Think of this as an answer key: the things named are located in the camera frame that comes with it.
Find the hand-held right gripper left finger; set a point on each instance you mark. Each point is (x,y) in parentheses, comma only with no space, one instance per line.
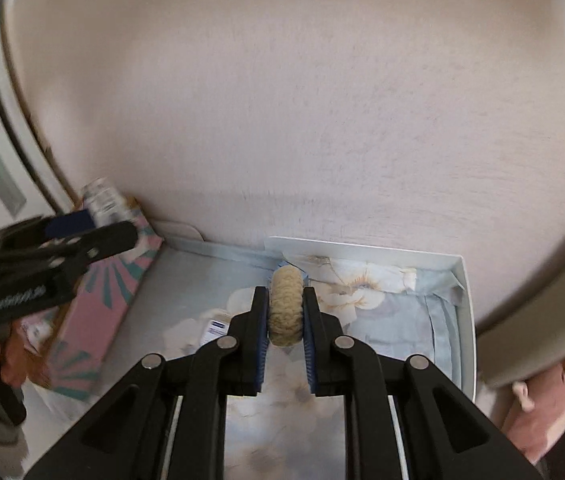
(261,355)

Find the clear plastic floss box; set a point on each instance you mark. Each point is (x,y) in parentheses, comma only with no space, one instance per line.
(215,329)

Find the pink plush toy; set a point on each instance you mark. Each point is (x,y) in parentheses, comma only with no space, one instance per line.
(537,410)

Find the white tray frame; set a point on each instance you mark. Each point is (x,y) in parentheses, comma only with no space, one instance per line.
(464,335)

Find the grey padded headboard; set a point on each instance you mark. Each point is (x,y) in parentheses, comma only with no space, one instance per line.
(537,310)

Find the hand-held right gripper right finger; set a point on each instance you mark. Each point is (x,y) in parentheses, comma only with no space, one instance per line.
(308,355)

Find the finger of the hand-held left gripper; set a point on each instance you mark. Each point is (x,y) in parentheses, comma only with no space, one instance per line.
(107,242)
(70,224)

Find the beige fluffy scrunchie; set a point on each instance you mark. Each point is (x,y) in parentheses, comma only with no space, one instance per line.
(286,310)

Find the printed tissue pack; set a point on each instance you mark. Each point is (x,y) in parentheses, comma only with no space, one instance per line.
(105,200)

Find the pink printed cardboard box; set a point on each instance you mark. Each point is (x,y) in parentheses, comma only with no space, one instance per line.
(107,295)

